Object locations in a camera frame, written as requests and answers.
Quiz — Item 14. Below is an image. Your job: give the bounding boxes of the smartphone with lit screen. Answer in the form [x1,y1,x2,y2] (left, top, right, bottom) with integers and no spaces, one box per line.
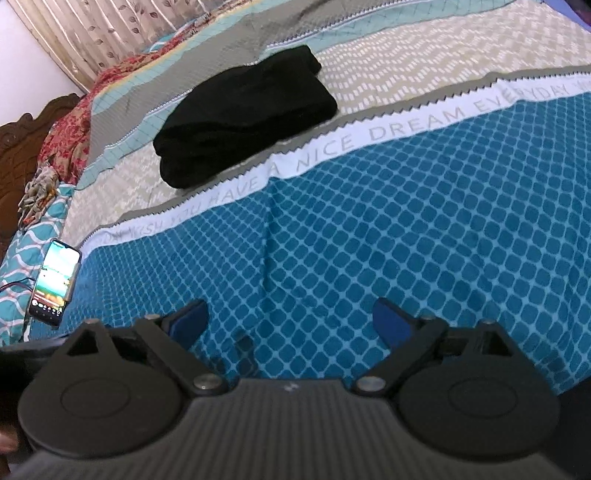
[28,238,83,328]

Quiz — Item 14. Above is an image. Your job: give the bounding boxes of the carved wooden headboard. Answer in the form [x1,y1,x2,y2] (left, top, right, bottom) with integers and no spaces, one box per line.
[0,93,81,261]

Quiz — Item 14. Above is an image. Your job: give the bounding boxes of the teal wavy patterned cloth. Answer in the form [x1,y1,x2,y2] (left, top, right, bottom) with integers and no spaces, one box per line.
[0,185,85,348]

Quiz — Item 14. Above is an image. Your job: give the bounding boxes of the blue-purple sheet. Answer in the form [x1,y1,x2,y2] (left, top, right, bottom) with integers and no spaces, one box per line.
[540,0,591,20]

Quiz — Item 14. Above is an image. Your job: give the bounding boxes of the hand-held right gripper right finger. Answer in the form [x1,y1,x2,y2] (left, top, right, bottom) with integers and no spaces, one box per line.
[355,296,539,398]

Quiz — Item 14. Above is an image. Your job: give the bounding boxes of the patterned teal and beige bedsheet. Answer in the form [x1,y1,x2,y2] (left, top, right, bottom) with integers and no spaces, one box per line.
[60,0,591,398]

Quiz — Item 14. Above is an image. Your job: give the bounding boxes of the black pants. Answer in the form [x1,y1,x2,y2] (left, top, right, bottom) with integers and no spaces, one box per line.
[153,45,339,189]

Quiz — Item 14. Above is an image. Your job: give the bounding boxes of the thin phone cable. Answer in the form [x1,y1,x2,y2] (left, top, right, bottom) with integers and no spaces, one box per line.
[0,276,38,294]

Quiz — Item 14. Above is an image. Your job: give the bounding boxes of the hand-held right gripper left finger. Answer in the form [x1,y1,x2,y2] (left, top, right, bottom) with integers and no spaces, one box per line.
[53,299,228,397]

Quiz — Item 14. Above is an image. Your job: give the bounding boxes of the beige patterned curtain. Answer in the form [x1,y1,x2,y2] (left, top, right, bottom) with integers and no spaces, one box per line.
[9,0,262,95]

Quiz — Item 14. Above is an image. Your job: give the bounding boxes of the red floral cloth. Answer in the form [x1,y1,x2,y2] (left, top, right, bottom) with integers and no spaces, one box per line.
[18,32,185,232]

